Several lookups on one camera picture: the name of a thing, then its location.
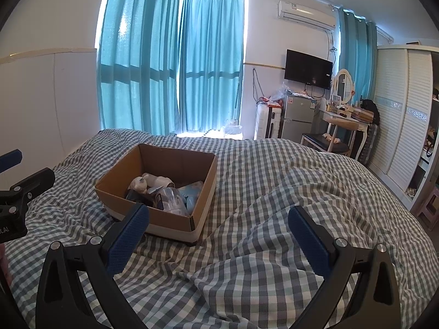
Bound blue tissue pack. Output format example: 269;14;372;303
178;181;204;215

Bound white cylindrical appliance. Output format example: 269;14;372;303
128;173;175;195

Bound black round mirror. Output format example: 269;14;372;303
125;189;155;207

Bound black wall television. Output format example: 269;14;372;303
284;50;333;90

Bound white wall air conditioner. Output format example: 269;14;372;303
278;1;336;31

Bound clear bottle blue label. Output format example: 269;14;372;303
155;187;190;216

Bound teal window curtains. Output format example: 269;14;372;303
97;0;246;135

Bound grey checked bed quilt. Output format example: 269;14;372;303
6;129;438;328

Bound black padded stool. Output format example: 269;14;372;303
301;133;350;154

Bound white louvred wardrobe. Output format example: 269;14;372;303
369;45;438;211

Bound white suitcase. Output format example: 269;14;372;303
254;103;281;140

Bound silver small fridge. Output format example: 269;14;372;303
280;95;316;143

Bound teal side curtain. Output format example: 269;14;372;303
339;7;377;103

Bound oval vanity mirror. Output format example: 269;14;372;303
330;68;355;105

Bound brown cardboard box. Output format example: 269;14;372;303
95;144;218;244

